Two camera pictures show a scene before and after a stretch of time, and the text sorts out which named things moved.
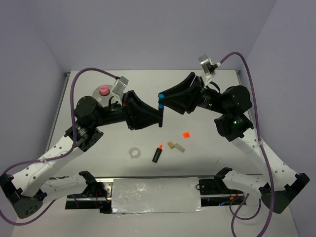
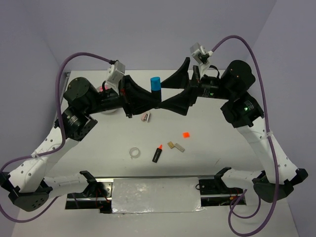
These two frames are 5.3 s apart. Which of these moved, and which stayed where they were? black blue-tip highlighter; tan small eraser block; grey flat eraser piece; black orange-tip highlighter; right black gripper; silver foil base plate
Moved: right black gripper; black blue-tip highlighter
Stayed: black orange-tip highlighter; silver foil base plate; tan small eraser block; grey flat eraser piece
